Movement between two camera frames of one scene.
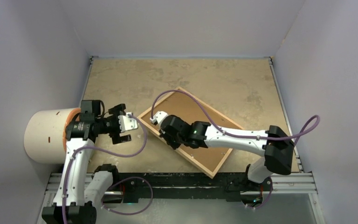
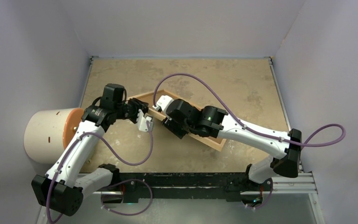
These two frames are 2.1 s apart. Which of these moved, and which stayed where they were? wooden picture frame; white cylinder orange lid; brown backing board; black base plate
Moved: brown backing board; wooden picture frame
Stayed: white cylinder orange lid; black base plate
